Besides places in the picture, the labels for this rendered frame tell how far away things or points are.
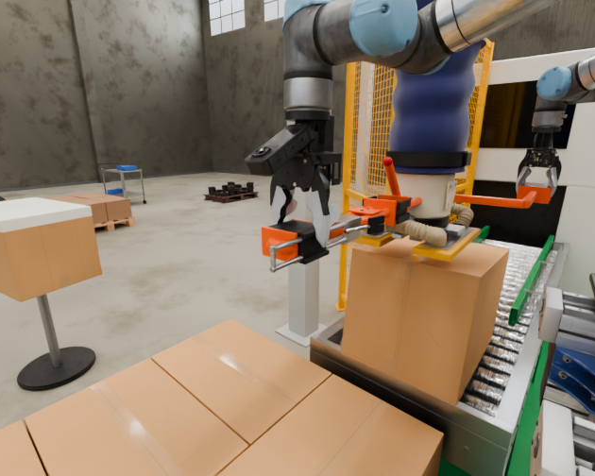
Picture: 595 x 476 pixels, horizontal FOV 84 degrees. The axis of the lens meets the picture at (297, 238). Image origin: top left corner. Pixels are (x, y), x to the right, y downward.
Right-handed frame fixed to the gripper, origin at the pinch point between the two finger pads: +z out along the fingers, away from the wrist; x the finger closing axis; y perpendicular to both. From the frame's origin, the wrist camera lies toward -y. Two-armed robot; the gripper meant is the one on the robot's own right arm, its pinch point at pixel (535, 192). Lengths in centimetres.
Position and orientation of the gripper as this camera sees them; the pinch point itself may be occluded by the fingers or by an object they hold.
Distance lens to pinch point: 132.9
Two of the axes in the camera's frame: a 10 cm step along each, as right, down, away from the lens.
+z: 0.1, 9.6, 2.9
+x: 7.7, 1.7, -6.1
